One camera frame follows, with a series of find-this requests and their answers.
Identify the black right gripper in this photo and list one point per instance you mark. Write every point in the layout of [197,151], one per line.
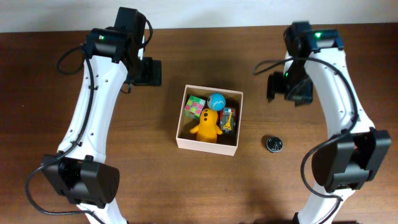
[273,85]

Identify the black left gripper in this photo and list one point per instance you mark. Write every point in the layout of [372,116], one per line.
[154,72]

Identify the pastel rubiks cube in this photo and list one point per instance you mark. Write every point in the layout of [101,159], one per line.
[194,107]

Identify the red grey toy car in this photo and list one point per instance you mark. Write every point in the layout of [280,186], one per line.
[228,120]

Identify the black round spinner toy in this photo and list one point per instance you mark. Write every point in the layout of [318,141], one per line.
[274,144]

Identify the blue ball with face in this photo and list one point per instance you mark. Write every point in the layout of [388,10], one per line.
[216,102]

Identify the orange plush toy figure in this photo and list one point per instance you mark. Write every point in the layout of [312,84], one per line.
[207,130]

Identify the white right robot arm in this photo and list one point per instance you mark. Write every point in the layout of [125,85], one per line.
[353,153]

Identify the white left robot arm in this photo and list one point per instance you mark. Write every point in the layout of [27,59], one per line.
[112,57]

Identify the white open cardboard box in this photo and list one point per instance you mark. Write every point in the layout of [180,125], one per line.
[227,144]

